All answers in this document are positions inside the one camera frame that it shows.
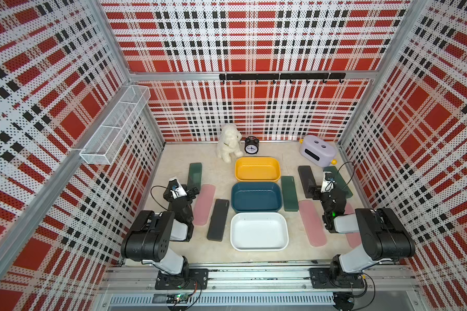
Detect green pencil case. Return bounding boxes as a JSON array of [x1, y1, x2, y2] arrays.
[[281, 176, 299, 212], [323, 166, 353, 199], [187, 163, 202, 191]]

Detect pink pencil case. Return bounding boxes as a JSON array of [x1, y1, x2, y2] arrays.
[[343, 201, 362, 250], [193, 184, 216, 226], [298, 200, 327, 247]]

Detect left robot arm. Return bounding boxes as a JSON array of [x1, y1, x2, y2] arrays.
[[121, 185, 200, 287]]

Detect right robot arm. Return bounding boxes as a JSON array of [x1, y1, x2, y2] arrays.
[[310, 186, 416, 287]]

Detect black pencil case right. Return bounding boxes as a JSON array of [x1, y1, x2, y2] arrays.
[[298, 165, 317, 198]]

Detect black pencil case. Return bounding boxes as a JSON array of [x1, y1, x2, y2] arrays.
[[298, 165, 317, 198], [207, 199, 230, 242]]

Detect black pencil case lower left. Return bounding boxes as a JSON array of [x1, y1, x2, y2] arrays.
[[207, 199, 230, 242]]

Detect teal storage tray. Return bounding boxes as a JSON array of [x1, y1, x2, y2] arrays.
[[231, 181, 282, 213]]

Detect yellow storage tray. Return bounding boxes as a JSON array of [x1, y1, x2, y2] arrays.
[[235, 157, 281, 182]]

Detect white storage tray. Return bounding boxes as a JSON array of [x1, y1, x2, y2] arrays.
[[230, 213, 289, 252]]

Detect lavender toaster toy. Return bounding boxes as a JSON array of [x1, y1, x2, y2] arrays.
[[299, 135, 337, 167]]

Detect white plush dog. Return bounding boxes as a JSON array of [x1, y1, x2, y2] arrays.
[[217, 124, 243, 163]]

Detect black alarm clock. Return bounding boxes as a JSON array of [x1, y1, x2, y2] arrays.
[[245, 136, 259, 155]]

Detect green circuit board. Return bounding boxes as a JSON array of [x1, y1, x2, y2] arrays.
[[166, 294, 189, 305]]

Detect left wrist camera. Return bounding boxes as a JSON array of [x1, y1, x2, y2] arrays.
[[168, 178, 187, 199]]

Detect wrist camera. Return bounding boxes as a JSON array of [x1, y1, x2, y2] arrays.
[[168, 178, 187, 199], [321, 172, 335, 193]]

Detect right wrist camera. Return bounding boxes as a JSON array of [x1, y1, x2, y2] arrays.
[[321, 172, 335, 193]]

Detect white wire mesh shelf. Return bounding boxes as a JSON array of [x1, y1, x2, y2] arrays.
[[80, 85, 150, 165]]

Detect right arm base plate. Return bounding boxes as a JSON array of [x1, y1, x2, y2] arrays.
[[309, 268, 365, 289]]

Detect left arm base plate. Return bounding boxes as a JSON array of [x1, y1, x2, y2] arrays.
[[154, 268, 209, 290]]

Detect aluminium rail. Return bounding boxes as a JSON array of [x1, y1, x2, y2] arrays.
[[99, 260, 419, 294]]

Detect black hook rail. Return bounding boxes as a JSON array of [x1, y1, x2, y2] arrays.
[[219, 73, 346, 82]]

